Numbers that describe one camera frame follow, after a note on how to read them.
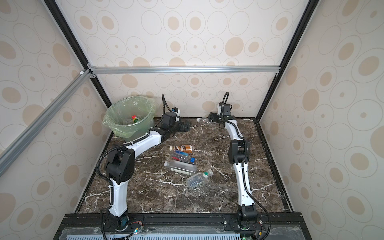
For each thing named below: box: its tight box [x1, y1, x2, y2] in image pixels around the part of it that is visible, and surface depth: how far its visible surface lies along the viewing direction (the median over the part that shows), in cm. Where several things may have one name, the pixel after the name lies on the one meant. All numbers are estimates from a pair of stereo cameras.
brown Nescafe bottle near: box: [169, 144, 193, 154], surface depth 99 cm
